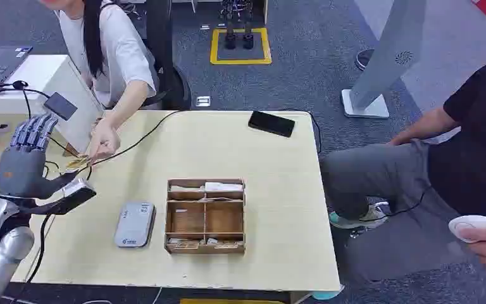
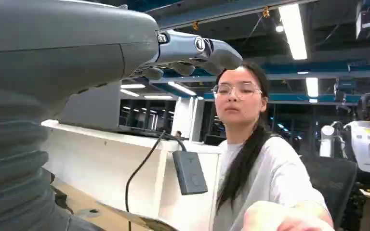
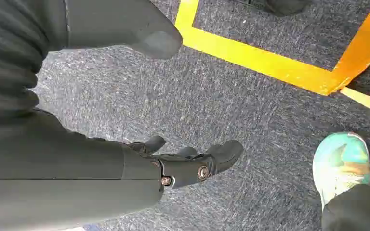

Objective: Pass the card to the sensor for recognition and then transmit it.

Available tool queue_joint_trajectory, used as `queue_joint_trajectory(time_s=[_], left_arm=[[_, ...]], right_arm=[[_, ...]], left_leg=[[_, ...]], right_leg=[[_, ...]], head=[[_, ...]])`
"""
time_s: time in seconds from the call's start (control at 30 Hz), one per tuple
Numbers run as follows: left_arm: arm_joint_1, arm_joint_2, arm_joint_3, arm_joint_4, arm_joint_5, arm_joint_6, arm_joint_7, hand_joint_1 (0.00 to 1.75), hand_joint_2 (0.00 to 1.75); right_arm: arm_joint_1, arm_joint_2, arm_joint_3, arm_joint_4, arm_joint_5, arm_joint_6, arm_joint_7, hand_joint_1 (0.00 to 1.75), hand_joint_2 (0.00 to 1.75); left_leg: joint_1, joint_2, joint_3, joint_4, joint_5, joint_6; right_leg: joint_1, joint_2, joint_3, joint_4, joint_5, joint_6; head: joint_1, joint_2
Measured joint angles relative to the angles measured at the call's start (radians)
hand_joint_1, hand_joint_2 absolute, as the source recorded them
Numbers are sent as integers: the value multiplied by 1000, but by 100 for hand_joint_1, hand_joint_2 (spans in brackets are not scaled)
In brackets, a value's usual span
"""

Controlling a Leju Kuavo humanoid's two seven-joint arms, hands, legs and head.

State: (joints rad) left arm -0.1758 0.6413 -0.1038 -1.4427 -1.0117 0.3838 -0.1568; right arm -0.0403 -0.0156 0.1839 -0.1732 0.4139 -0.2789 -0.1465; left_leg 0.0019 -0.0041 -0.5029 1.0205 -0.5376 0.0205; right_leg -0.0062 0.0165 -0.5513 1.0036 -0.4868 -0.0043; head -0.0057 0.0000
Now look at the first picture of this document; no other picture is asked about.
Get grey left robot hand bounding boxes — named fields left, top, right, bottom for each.
left=0, top=115, right=78, bottom=201

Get small stack of cards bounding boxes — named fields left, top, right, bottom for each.
left=66, top=155, right=94, bottom=170

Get white oval remote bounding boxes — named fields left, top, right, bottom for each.
left=448, top=215, right=486, bottom=244

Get small black square device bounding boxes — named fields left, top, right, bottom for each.
left=43, top=91, right=78, bottom=122

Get person's hand with cards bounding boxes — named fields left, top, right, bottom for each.
left=87, top=119, right=122, bottom=163

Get white cabinet block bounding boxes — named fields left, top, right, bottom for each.
left=0, top=54, right=106, bottom=155

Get grey card reader device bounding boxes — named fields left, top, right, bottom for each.
left=113, top=201, right=157, bottom=249

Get person in white top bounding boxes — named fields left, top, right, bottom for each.
left=37, top=0, right=161, bottom=165

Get black office chair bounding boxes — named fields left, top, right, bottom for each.
left=141, top=0, right=192, bottom=111

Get printed cards in box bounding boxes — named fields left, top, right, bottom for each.
left=167, top=237, right=244, bottom=250

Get wooden compartment box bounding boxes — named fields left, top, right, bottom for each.
left=164, top=178, right=247, bottom=255

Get white cards in box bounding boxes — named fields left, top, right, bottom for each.
left=169, top=182, right=244, bottom=193

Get black smartphone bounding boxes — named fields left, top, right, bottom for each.
left=247, top=110, right=296, bottom=139

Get black robot legs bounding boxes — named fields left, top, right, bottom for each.
left=219, top=0, right=255, bottom=51

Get grey standing panel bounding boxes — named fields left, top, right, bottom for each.
left=340, top=0, right=429, bottom=120

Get person in black top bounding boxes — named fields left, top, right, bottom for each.
left=320, top=53, right=486, bottom=284

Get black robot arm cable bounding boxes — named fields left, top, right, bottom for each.
left=10, top=213, right=53, bottom=304

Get long black cable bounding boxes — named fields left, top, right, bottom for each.
left=84, top=109, right=185, bottom=181

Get thin black cable on floor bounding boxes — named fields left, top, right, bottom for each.
left=349, top=186, right=432, bottom=239

